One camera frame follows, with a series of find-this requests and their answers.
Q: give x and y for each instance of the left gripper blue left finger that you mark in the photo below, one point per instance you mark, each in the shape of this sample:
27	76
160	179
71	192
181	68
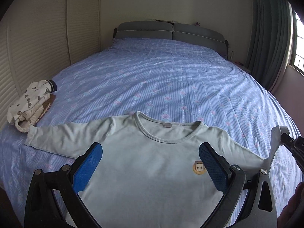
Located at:
73	179

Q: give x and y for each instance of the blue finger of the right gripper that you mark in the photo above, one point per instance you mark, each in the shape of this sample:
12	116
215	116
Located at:
288	142

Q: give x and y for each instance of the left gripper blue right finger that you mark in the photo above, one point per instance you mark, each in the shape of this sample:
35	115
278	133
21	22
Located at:
228	179

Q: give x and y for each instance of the light green long-sleeve shirt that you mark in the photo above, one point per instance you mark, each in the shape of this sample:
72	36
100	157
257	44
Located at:
150	174

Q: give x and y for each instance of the person's right hand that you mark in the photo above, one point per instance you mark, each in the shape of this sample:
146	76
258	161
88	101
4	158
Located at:
291	206

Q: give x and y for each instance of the beige knitted folded garment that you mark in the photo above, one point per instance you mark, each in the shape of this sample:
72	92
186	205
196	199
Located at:
22	124

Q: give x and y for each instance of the brown folded garment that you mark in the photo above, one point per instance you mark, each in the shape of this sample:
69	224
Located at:
48	104

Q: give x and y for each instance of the window with metal bars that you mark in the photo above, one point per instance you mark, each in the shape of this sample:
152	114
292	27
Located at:
296	35

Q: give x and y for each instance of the white nightstand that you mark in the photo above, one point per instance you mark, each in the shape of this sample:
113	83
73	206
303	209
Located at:
242	67

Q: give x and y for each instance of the white printed folded garment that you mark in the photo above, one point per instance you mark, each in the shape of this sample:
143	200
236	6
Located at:
36	94

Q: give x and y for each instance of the green curtain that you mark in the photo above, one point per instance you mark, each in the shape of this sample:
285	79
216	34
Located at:
271	41

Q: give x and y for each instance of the blue floral striped bedsheet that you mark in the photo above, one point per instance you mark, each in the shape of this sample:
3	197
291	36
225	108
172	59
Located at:
167	80

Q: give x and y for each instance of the right grey headboard cushion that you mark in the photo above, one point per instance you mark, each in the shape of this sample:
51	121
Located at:
199	36

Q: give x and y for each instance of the grey headboard cushion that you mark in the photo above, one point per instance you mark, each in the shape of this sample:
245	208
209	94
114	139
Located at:
144	29
199	36

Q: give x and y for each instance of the white louvered wardrobe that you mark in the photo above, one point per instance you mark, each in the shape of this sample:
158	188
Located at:
39	38

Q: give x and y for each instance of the left grey headboard cushion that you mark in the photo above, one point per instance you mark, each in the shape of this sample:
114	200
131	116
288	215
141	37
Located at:
144	29

